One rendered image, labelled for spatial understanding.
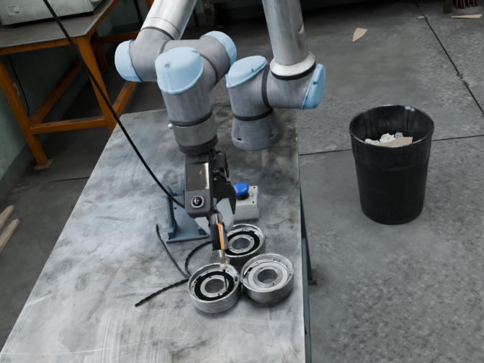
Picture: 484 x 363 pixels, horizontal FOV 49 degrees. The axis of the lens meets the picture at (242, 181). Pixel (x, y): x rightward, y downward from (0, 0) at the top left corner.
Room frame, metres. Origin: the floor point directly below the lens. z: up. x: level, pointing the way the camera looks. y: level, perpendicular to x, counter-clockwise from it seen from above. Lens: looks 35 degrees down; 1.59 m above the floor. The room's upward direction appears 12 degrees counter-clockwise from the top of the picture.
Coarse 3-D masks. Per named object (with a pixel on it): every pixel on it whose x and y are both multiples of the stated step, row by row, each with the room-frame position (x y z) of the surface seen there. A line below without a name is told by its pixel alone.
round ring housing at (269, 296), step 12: (252, 264) 0.79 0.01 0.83; (288, 264) 0.77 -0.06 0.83; (264, 276) 0.77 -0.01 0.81; (276, 276) 0.76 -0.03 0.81; (288, 276) 0.74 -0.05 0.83; (252, 288) 0.73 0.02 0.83; (276, 288) 0.71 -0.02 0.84; (288, 288) 0.71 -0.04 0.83; (264, 300) 0.70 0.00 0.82; (276, 300) 0.71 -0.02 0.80
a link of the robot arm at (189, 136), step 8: (208, 120) 0.79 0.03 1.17; (176, 128) 0.79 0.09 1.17; (184, 128) 0.78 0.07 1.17; (192, 128) 0.78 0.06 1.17; (200, 128) 0.78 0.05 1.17; (208, 128) 0.79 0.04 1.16; (216, 128) 0.81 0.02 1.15; (176, 136) 0.80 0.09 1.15; (184, 136) 0.78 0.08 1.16; (192, 136) 0.78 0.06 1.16; (200, 136) 0.78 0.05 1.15; (208, 136) 0.79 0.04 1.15; (184, 144) 0.79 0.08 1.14; (192, 144) 0.78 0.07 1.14; (200, 144) 0.78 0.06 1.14
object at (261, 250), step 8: (240, 224) 0.91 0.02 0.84; (248, 224) 0.91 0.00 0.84; (256, 232) 0.89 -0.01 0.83; (232, 240) 0.88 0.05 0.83; (240, 240) 0.88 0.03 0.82; (248, 240) 0.87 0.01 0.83; (264, 240) 0.85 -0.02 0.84; (232, 248) 0.85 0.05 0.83; (248, 248) 0.84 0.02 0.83; (256, 248) 0.82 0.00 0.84; (264, 248) 0.84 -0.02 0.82; (232, 256) 0.82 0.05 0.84; (240, 256) 0.81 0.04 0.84; (248, 256) 0.81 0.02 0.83; (232, 264) 0.82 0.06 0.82; (240, 264) 0.81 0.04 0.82
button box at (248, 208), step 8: (248, 192) 1.02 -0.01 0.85; (256, 192) 1.01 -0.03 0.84; (240, 200) 0.99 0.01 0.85; (248, 200) 0.99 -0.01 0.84; (256, 200) 0.99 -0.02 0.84; (240, 208) 0.98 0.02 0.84; (248, 208) 0.97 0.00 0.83; (256, 208) 0.97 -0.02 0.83; (240, 216) 0.98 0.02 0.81; (248, 216) 0.97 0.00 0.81; (256, 216) 0.97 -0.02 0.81
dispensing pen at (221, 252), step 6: (216, 210) 0.81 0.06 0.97; (216, 216) 0.81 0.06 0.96; (216, 222) 0.80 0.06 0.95; (210, 228) 0.79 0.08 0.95; (216, 228) 0.78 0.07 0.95; (216, 234) 0.78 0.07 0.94; (216, 240) 0.77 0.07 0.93; (216, 246) 0.77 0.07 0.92; (222, 252) 0.77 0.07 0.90; (222, 258) 0.76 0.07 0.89; (222, 264) 0.76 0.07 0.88
